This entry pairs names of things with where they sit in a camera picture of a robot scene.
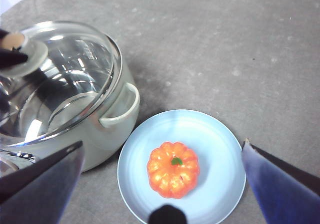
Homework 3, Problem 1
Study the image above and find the pale green electric steamer pot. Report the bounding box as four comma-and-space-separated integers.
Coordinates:
0, 33, 141, 174

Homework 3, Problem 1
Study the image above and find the glass lid with green knob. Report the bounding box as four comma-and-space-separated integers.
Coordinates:
0, 20, 124, 145

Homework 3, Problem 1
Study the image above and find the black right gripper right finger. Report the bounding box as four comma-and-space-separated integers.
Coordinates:
241, 138, 320, 224

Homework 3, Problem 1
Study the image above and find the blue round plate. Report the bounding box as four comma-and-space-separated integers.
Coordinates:
116, 109, 247, 224

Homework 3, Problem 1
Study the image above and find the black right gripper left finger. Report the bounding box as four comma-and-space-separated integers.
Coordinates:
0, 141, 86, 224

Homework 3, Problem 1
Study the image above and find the orange toy pumpkin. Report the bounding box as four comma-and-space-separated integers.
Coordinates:
146, 141, 201, 199

